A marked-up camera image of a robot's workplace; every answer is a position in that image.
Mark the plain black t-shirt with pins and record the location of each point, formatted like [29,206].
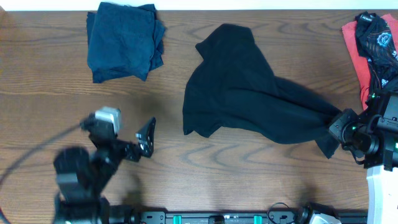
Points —
[235,87]

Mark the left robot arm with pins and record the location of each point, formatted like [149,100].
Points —
[81,176]

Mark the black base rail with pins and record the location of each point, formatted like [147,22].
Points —
[226,218]

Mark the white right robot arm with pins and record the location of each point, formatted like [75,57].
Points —
[381,170]

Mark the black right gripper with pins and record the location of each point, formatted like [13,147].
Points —
[342,125]

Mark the black patterned jersey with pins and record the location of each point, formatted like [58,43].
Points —
[374,41]

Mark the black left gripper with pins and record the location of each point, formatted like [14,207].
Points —
[134,150]

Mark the folded dark blue garment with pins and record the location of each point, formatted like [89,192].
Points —
[124,41]

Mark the red garment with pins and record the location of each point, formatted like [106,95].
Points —
[360,63]

